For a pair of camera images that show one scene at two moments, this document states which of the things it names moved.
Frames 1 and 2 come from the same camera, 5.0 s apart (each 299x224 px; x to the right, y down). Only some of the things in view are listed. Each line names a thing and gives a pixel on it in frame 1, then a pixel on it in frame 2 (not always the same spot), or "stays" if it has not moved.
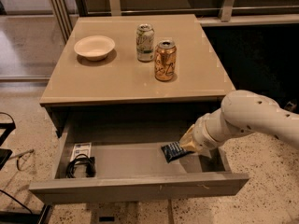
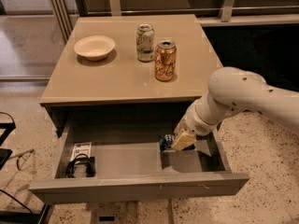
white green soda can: x=145 y=43 stays
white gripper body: x=202 y=138 to x=196 y=122
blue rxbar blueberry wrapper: x=174 y=150 to x=165 y=142
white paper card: x=80 y=150 stays
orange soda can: x=165 y=60 stays
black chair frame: x=5 y=153 stays
